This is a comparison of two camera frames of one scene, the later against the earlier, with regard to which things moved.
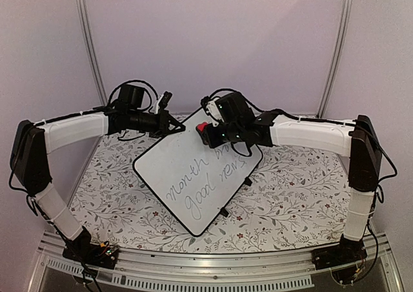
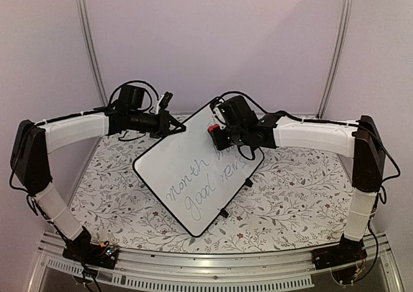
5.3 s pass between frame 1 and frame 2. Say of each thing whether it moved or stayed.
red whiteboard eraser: moved
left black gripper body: stayed
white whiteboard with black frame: stayed
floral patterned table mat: stayed
